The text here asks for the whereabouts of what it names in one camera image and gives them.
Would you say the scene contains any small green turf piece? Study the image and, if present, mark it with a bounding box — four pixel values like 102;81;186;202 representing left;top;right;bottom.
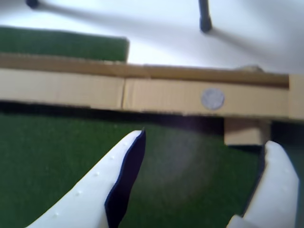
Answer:
0;26;130;64

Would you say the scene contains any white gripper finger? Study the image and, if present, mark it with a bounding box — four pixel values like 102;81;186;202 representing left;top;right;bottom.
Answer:
228;140;300;228
25;129;147;228

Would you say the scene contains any black tripod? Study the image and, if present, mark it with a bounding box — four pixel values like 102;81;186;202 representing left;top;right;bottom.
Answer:
25;0;213;33

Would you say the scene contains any round gray mark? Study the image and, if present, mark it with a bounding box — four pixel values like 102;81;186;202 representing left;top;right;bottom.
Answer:
200;87;226;111

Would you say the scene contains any cardboard barrier with hole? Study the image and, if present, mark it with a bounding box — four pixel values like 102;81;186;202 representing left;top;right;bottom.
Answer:
0;52;304;146

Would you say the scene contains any long green putting mat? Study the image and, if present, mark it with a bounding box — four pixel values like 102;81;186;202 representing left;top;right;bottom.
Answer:
0;101;304;228

